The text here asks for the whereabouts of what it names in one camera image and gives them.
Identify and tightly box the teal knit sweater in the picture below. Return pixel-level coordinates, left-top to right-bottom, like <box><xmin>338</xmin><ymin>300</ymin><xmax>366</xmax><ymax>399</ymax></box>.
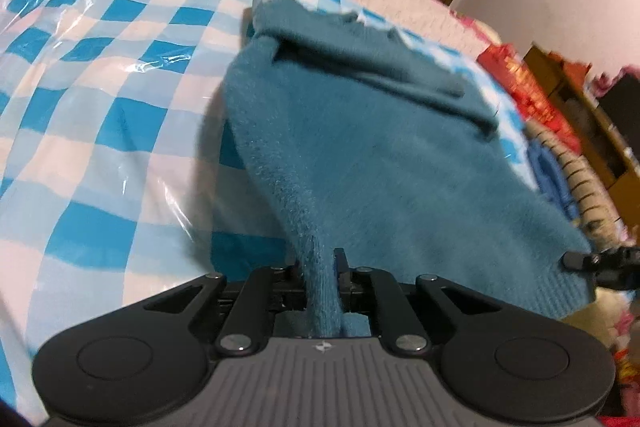
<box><xmin>222</xmin><ymin>0</ymin><xmax>593</xmax><ymax>337</ymax></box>

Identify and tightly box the beige checked knit garment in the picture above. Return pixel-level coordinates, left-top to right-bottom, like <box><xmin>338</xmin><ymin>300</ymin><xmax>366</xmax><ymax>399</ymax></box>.
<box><xmin>525</xmin><ymin>119</ymin><xmax>628</xmax><ymax>249</ymax></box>

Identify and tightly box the blue knit garment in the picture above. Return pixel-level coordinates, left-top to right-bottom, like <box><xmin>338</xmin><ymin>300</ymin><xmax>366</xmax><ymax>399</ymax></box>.
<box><xmin>527</xmin><ymin>139</ymin><xmax>580</xmax><ymax>225</ymax></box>

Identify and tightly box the wooden side cabinet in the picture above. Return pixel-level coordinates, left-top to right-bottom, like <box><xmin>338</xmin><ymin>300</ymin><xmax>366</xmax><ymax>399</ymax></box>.
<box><xmin>524</xmin><ymin>43</ymin><xmax>639</xmax><ymax>230</ymax></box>

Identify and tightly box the red gold plastic bag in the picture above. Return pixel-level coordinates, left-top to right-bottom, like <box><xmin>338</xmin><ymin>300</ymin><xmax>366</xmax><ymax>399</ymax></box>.
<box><xmin>476</xmin><ymin>44</ymin><xmax>582</xmax><ymax>155</ymax></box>

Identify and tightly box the blue white checkered plastic sheet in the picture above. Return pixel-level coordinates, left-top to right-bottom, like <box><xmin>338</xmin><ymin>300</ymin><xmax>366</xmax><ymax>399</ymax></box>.
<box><xmin>0</xmin><ymin>0</ymin><xmax>539</xmax><ymax>425</ymax></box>

